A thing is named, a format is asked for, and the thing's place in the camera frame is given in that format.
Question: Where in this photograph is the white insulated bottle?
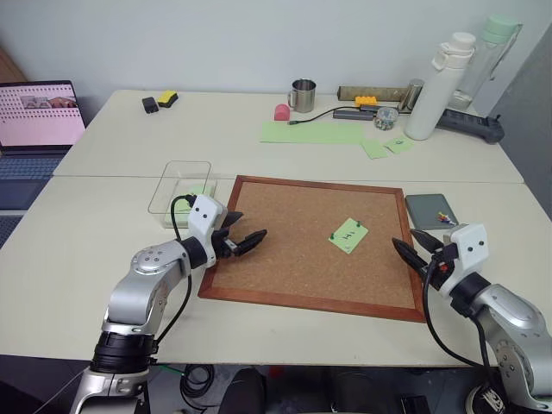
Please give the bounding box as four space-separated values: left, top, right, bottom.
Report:
404 31 478 141

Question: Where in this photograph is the stainless steel mug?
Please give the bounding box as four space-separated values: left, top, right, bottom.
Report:
287 78 317 114

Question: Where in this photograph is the wood-framed cork board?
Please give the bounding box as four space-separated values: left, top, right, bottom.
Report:
198 174 429 324

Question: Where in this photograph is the grey square pad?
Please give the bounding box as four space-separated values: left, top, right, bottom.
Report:
404 192 459 232

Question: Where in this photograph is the thin green wire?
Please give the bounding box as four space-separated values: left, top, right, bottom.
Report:
154 364 187 378

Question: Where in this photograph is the large green paper sheet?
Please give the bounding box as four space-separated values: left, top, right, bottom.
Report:
259 120 365 145

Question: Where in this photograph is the black USB cable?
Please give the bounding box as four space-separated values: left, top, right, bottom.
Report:
287 105 364 128

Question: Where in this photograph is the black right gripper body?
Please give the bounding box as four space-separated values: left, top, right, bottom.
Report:
425 243 458 291

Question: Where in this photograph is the open laptop with pink screen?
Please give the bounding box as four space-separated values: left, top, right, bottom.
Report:
0 79 86 210

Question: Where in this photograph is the clear bottle with green lid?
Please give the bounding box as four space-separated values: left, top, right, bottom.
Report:
448 14 524 111

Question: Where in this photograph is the blank small green paper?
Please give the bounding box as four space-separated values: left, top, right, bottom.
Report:
361 138 390 161

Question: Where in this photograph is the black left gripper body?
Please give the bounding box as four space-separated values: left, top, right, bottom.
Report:
212 227 241 260

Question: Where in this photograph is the green handwritten paper note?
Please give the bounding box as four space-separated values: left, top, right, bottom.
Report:
328 216 370 255

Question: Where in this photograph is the yellow and black sponge eraser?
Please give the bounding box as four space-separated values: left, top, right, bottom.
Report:
155 90 180 109

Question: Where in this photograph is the small glass jar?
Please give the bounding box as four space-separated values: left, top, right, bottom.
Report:
373 106 400 131

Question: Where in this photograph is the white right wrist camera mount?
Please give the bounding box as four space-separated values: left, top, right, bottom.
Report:
439 223 489 299

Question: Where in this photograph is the dark rounded shape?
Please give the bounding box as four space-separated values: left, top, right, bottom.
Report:
218 366 267 414

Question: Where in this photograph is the black and white shoe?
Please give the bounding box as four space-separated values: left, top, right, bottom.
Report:
467 380 506 414

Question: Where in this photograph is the black power strip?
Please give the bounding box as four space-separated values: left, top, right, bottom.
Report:
435 108 506 145

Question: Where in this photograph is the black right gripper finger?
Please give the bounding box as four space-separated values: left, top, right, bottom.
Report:
409 228 446 256
391 236 431 279

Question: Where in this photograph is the grey USB hub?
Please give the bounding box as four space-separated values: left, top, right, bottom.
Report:
332 108 377 122

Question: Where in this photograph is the brown wooden panel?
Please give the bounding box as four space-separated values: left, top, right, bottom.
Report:
0 44 29 85

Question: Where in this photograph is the long brass-coloured bar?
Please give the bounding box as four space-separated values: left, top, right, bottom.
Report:
336 85 416 103

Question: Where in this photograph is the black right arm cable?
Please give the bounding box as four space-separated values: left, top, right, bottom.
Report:
422 254 504 394

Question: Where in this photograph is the clear plastic box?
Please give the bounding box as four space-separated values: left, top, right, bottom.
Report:
147 160 220 229

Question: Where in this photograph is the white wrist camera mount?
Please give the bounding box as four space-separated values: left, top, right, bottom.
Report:
187 194 229 269
439 223 489 299

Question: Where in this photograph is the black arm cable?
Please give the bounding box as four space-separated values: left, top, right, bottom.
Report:
422 254 504 394
150 194 196 351

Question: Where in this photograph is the coiled black cable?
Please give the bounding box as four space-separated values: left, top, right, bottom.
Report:
179 364 216 411

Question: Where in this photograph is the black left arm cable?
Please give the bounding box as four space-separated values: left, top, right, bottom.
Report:
150 194 196 351

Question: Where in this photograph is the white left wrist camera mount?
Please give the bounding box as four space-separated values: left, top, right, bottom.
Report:
187 194 229 269

